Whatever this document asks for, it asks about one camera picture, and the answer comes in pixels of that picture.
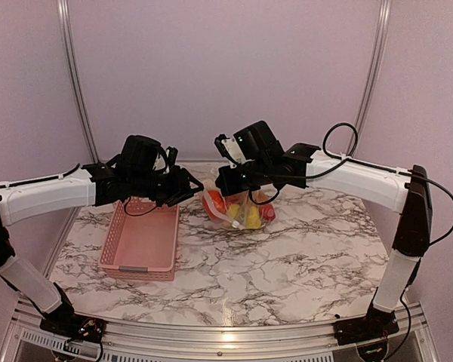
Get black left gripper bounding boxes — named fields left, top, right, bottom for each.
left=130, top=164, right=204, bottom=207

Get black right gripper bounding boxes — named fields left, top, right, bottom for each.
left=215, top=158, right=273, bottom=196

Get clear zip top bag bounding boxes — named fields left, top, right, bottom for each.
left=200, top=169, right=276, bottom=230

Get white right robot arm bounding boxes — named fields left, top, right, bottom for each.
left=214, top=121, right=453, bottom=345

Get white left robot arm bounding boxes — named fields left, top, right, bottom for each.
left=0, top=135, right=203, bottom=336

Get orange fake pumpkin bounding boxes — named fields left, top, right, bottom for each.
left=208, top=190, right=227, bottom=214

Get red fake apple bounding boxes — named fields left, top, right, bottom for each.
left=259, top=204, right=276, bottom=222

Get pink perforated plastic basket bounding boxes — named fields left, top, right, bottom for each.
left=98, top=198, right=180, bottom=281

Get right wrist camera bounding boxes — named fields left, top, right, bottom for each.
left=214, top=134, right=247, bottom=168

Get right aluminium frame post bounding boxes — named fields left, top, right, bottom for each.
left=355, top=0, right=392, bottom=133

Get aluminium frame post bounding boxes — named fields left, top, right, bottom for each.
left=57, top=0, right=100, bottom=162
left=355, top=0, right=392, bottom=133

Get left aluminium frame post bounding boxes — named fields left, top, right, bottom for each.
left=57, top=0, right=100, bottom=162

